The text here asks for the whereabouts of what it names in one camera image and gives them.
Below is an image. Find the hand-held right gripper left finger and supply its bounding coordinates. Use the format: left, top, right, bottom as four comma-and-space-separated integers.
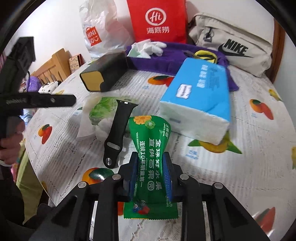
29, 152, 137, 241

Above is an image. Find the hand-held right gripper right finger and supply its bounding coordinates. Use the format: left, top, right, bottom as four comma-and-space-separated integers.
163, 154, 271, 241

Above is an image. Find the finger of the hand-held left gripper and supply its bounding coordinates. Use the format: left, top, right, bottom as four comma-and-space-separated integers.
23, 93, 77, 109

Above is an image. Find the green snack packet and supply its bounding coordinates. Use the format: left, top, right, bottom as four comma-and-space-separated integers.
123, 116, 179, 219

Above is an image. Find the lettuce print plastic bag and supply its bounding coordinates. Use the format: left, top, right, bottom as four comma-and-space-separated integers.
77, 96, 132, 139

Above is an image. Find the black watch strap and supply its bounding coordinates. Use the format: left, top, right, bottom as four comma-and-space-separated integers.
103, 99, 139, 169

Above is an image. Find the mint green cloth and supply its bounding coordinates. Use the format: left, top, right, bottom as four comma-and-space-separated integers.
127, 47, 151, 58

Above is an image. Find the blue tissue pack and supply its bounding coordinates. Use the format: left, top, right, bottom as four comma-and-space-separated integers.
159, 57, 232, 146

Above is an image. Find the white glove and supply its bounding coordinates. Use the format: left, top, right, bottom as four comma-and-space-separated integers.
133, 40, 166, 57

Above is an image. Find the yellow mesh pouch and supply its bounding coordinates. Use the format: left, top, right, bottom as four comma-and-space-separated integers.
183, 49, 219, 64

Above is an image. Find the person's left hand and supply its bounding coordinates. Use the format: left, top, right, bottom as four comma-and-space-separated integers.
0, 120, 25, 163

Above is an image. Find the white dotted pillow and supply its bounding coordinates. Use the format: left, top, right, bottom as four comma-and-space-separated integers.
38, 81, 58, 94

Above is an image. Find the purple plush cloth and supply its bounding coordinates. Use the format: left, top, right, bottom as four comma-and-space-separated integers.
26, 76, 44, 92

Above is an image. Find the wooden headboard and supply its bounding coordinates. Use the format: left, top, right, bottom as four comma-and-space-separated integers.
30, 48, 72, 85

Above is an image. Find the patterned brown box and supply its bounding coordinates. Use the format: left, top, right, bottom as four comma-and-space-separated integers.
68, 54, 84, 73

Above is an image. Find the dark green tea box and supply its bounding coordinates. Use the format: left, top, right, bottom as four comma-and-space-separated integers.
79, 52, 128, 93

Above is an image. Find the white plastic shopping bag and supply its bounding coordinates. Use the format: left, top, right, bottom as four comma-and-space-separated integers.
79, 0, 137, 58

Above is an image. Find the green blanket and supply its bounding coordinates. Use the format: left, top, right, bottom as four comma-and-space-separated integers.
16, 139, 50, 207

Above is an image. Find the red paper bag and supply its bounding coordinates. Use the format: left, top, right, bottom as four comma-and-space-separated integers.
126, 0, 187, 44

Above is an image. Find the grey waist bag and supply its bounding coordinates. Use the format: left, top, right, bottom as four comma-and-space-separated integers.
188, 13, 274, 77

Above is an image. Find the brown wooden door frame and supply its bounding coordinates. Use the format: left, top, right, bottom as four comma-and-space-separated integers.
270, 19, 286, 84

